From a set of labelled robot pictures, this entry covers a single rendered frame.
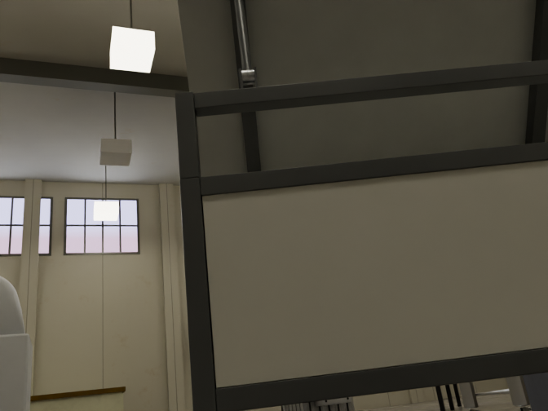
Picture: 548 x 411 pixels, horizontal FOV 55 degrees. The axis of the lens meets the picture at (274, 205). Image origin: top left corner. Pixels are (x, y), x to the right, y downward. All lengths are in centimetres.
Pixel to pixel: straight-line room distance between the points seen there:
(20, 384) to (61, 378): 702
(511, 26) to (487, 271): 87
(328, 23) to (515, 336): 95
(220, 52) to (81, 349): 958
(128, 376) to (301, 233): 988
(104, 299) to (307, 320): 1007
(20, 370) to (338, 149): 271
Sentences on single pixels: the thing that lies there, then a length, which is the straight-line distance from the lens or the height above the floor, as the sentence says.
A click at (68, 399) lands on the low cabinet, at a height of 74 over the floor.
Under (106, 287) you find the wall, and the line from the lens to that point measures 1103.
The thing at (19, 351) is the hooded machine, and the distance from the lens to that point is 377.
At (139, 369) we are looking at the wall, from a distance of 1082.
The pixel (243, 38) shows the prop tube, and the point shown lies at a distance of 126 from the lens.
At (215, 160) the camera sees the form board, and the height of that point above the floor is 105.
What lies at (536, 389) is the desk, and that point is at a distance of 402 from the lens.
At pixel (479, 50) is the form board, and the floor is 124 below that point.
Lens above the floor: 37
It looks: 21 degrees up
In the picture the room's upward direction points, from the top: 7 degrees counter-clockwise
